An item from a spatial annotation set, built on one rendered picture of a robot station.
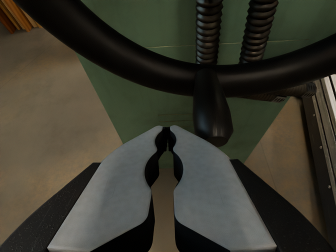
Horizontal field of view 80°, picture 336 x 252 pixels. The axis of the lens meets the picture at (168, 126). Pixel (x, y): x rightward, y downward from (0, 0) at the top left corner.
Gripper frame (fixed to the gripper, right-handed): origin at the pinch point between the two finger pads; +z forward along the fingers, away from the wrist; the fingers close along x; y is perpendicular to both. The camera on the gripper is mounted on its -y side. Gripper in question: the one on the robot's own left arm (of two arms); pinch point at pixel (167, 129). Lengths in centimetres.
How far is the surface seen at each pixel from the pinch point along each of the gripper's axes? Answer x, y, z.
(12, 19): -110, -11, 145
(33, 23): -99, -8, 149
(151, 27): -2.8, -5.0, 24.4
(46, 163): -57, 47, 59
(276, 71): 8.4, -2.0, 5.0
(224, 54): 9.6, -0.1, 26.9
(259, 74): 7.2, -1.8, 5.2
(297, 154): 51, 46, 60
